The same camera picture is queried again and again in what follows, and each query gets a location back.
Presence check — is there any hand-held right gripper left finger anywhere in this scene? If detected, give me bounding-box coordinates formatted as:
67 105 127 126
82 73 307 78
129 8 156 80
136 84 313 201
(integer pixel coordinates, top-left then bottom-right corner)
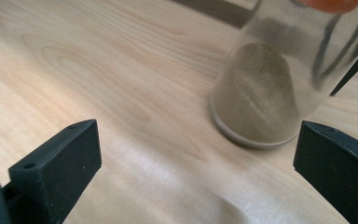
2 119 103 224

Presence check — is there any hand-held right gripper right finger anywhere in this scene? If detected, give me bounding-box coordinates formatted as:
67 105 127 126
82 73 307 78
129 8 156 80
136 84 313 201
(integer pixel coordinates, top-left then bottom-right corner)
293 120 358 224

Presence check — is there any glass jar with beige powder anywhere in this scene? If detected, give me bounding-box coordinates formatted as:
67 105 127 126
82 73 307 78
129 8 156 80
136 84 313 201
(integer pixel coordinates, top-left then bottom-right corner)
209 0 358 149

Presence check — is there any glass jar with orange contents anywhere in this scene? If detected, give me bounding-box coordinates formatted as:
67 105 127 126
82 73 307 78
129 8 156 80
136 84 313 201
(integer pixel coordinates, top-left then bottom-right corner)
297 0 358 14

